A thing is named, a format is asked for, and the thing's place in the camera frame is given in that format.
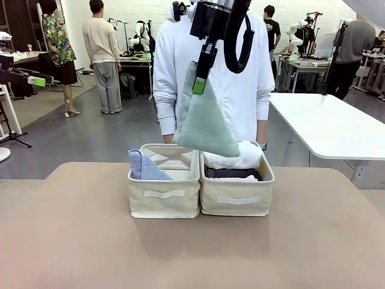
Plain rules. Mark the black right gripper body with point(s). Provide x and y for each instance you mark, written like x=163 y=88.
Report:
x=209 y=21

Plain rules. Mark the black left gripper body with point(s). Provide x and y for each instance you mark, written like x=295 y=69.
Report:
x=12 y=82

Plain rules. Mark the green triangle towel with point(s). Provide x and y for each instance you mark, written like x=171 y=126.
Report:
x=204 y=126

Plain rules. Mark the white towel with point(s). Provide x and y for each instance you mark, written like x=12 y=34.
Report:
x=240 y=158

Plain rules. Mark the dark grey towel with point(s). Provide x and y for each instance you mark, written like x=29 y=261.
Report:
x=228 y=173

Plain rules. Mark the blue triangle towel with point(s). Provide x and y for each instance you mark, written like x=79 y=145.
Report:
x=147 y=168

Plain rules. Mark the white robot arm on desk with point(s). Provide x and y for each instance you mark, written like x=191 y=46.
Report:
x=296 y=30

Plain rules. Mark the person's left forearm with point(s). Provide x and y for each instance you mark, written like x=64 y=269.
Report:
x=262 y=131

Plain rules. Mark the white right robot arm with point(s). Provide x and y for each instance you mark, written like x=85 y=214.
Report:
x=373 y=9

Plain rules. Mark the person's right hand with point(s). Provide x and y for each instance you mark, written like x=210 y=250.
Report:
x=168 y=138

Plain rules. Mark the person in white hoodie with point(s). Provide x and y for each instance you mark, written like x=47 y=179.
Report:
x=240 y=81

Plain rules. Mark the woman in floral dress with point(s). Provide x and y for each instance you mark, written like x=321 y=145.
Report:
x=58 y=45

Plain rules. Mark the black floor tripod stand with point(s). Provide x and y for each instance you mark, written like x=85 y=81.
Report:
x=12 y=132

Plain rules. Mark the man in printed black t-shirt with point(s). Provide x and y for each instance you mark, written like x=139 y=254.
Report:
x=273 y=30

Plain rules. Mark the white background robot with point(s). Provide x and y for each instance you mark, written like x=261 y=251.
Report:
x=139 y=33

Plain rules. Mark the background work desk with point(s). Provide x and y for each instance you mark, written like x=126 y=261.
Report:
x=135 y=61

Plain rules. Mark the white round floor base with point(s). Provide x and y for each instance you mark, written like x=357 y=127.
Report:
x=3 y=154

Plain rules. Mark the man in beige sweater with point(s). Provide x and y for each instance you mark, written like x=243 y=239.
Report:
x=100 y=45

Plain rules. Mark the dark wristwatch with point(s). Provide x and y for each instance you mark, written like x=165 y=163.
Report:
x=263 y=146

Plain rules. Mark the white side table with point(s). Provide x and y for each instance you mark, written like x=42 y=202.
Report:
x=325 y=120

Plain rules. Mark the beige fabric bin straight label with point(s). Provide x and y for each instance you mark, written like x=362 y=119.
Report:
x=237 y=195

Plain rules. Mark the beige fabric bin curved label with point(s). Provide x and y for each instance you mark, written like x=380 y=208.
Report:
x=164 y=198

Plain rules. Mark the man in grey sweater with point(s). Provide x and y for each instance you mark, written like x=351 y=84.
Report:
x=355 y=48

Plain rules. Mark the seated person in black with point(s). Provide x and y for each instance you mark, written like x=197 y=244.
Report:
x=379 y=45

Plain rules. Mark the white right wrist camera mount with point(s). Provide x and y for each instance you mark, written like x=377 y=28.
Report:
x=180 y=11

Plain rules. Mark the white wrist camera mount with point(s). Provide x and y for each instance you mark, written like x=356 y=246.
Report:
x=5 y=35
x=180 y=11

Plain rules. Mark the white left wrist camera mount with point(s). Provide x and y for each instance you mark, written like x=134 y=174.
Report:
x=5 y=35

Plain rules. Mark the black camera tripod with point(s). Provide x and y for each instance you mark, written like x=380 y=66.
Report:
x=335 y=57

